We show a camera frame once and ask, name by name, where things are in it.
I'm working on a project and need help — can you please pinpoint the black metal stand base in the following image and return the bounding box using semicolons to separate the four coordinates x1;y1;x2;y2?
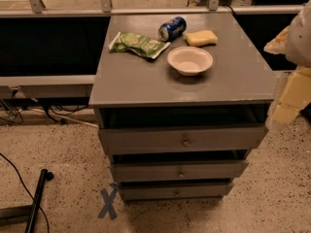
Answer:
0;169;54;233

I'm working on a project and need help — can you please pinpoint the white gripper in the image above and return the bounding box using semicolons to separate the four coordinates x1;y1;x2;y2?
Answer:
263;26;311;124

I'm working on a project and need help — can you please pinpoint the blue tape cross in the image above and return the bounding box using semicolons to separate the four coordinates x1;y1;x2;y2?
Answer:
98;183;119;220

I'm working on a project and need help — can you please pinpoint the grey top drawer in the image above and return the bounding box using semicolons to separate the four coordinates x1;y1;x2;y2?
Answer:
99;125;267;155

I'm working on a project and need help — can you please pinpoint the black floor cable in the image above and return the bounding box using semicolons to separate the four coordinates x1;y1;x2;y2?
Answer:
0;152;51;233

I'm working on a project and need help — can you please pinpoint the grey drawer cabinet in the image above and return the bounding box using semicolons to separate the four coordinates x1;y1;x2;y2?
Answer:
89;13;276;201

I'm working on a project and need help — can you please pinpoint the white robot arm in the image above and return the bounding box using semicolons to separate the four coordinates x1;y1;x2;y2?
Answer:
263;3;311;127

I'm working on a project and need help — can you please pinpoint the blue soda can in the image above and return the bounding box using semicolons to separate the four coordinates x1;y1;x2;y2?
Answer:
158;17;187;42

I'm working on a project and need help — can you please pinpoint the grey bottom drawer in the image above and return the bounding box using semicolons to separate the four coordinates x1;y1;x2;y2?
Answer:
120;183;233;201

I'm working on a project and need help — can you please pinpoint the grey drawer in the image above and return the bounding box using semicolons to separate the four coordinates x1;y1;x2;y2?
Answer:
120;183;233;201
111;160;249;183
99;125;267;155

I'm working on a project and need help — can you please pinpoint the green chip bag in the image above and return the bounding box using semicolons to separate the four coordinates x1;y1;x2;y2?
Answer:
109;32;170;59

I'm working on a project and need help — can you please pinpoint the white bowl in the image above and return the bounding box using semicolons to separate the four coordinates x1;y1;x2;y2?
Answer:
167;47;213;77

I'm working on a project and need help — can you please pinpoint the metal railing frame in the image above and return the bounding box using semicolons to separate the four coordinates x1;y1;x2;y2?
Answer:
1;0;307;99

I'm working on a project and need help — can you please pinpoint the yellow sponge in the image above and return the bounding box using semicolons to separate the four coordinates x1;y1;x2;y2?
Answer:
184;30;218;47

